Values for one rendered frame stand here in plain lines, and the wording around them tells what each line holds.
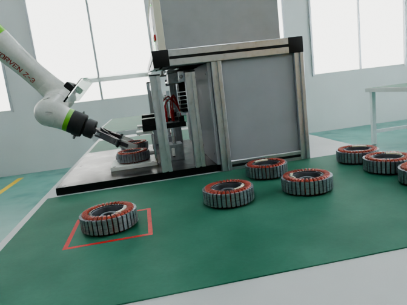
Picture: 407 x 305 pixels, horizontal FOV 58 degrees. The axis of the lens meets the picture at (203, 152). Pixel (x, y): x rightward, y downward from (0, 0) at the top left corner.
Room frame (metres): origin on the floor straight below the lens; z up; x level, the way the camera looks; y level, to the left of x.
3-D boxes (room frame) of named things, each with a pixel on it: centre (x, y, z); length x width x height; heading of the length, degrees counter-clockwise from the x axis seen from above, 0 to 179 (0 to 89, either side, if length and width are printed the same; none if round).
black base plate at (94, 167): (1.36, 0.24, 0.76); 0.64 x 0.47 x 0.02; 8
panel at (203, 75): (1.40, 0.01, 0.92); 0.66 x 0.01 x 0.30; 8
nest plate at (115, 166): (1.24, 0.24, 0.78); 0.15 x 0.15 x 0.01; 8
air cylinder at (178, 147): (1.26, 0.10, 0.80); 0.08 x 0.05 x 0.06; 8
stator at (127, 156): (1.24, 0.24, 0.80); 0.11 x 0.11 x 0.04
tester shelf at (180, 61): (1.41, -0.06, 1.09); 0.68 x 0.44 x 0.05; 8
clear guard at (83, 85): (1.16, 0.22, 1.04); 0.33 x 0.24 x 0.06; 98
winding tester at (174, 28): (1.39, -0.06, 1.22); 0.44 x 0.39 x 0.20; 8
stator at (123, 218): (0.70, 0.20, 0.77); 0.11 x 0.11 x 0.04
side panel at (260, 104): (1.10, -0.19, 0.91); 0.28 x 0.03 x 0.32; 98
